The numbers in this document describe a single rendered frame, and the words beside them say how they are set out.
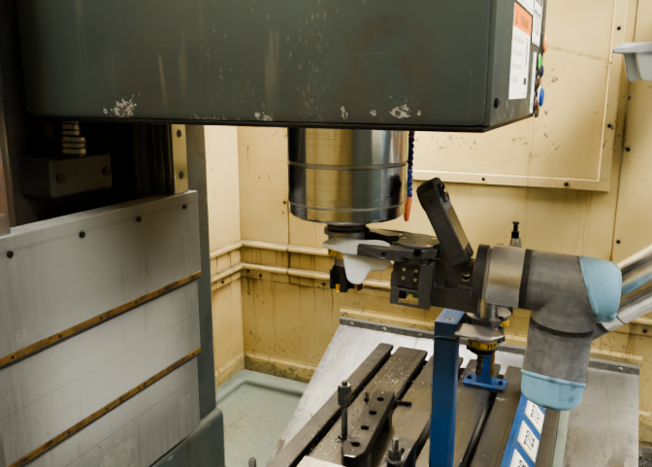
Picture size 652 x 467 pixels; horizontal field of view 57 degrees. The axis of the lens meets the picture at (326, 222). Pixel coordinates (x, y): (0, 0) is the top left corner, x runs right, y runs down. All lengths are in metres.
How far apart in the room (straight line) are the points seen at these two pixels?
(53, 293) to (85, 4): 0.42
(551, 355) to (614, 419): 1.01
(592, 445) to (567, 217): 0.59
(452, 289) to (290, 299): 1.36
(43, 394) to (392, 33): 0.74
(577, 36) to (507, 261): 1.07
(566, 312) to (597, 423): 1.03
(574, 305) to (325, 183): 0.33
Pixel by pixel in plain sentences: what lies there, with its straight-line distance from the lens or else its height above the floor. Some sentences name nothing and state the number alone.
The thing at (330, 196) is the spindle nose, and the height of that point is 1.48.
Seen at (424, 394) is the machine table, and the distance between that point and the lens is 1.53.
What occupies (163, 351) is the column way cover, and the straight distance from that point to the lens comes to 1.24.
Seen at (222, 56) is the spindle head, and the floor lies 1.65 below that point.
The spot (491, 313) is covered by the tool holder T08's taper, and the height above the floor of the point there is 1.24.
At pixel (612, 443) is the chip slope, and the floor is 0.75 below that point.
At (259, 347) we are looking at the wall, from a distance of 2.24.
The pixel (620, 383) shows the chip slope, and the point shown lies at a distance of 1.88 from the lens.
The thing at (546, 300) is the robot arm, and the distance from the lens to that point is 0.77.
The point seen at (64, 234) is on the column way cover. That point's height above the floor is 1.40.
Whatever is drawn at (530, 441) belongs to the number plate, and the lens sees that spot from 1.33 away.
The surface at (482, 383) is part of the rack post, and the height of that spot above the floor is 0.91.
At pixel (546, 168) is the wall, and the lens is 1.76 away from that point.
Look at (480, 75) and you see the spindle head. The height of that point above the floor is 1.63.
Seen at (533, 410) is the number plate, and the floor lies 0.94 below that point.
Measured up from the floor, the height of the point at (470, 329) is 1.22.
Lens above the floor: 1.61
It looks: 12 degrees down
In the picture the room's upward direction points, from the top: straight up
